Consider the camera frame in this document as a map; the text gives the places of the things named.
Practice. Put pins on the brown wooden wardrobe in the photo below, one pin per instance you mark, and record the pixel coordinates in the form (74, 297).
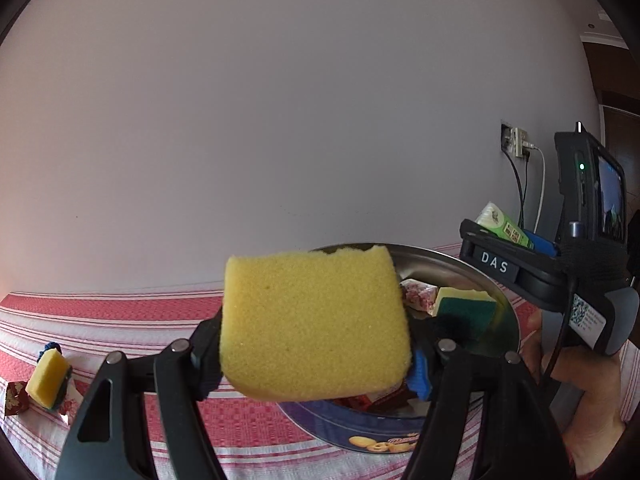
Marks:
(615, 125)

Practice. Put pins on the yellow sponge with dark pad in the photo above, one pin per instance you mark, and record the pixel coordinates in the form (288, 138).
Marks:
(45, 377)

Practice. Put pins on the pink floral snack packet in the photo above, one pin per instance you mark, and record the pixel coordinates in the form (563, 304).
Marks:
(420, 294)

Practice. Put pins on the red striped cloth-covered desktop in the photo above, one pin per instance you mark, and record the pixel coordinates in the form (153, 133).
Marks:
(100, 315)

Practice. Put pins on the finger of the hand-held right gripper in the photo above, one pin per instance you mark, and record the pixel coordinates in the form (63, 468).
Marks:
(542, 246)

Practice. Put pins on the red floral snack packet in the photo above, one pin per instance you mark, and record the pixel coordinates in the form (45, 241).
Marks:
(15, 397)

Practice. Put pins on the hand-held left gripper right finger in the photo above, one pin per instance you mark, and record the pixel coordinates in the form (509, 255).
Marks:
(420, 377)

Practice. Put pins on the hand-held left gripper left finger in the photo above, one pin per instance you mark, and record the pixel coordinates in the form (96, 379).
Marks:
(207, 345)

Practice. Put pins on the green tissue packet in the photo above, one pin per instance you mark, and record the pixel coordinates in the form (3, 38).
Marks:
(500, 222)

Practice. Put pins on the round blue cookie tin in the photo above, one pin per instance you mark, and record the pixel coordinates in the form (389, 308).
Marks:
(350, 430)

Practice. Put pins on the smooth rounded yellow sponge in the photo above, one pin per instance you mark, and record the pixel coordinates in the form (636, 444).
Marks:
(310, 320)

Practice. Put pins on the yellow sponge with green pad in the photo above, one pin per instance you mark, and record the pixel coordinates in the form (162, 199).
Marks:
(460, 305)

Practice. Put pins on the person's right hand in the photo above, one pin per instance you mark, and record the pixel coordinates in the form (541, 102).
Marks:
(595, 395)

